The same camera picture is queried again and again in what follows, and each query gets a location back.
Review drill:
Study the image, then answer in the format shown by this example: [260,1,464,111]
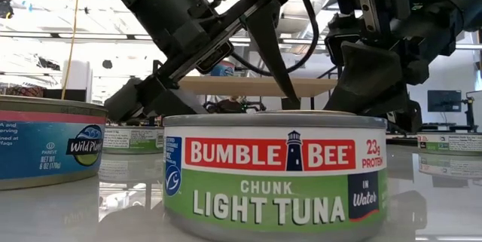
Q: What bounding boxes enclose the patterned cloth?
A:
[3,84,46,98]

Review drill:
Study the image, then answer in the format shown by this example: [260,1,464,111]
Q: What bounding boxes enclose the white cabinet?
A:
[62,59,94,102]

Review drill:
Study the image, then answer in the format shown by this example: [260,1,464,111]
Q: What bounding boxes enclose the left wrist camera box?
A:
[195,41,235,75]

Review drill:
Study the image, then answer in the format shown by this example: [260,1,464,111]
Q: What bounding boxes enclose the black hanging device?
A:
[0,0,15,20]

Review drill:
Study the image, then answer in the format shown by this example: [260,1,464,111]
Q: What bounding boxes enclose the dark low box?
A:
[42,88,87,102]

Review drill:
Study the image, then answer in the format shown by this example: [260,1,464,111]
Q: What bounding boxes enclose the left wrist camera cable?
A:
[209,0,320,78]

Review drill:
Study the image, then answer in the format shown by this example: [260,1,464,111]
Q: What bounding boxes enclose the yellow cord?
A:
[59,0,82,100]

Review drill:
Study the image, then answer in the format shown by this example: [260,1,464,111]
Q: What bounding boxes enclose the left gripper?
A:
[103,0,302,122]

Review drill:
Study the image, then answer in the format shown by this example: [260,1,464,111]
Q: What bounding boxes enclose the person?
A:
[205,95,267,115]

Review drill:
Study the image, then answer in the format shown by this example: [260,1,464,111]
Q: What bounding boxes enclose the black bin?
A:
[281,96,302,111]

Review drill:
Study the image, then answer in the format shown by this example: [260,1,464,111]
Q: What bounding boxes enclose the wooden shelf black legs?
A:
[152,60,340,127]

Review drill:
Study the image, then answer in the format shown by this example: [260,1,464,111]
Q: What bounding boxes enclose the black tripod stand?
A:
[462,90,482,133]

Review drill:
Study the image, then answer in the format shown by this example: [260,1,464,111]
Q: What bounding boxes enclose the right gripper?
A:
[324,0,459,134]

